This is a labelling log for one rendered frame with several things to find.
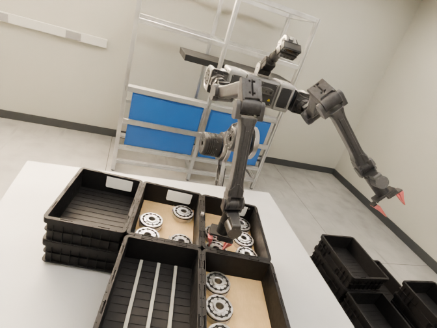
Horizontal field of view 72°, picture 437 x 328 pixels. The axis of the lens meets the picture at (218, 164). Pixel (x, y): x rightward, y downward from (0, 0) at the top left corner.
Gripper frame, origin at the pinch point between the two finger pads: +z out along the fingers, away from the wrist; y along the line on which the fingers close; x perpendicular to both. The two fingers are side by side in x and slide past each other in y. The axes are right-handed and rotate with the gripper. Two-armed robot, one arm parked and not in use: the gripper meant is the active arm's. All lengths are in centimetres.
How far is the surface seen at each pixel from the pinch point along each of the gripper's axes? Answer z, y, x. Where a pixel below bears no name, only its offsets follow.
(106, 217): 6, -49, 6
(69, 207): 6, -66, 6
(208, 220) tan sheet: 5.0, -3.7, 22.1
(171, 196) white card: 0.1, -25.2, 27.0
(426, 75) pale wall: -92, 231, 294
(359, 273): 38, 113, 54
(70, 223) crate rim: -5, -57, -14
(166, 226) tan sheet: 5.0, -23.2, 9.4
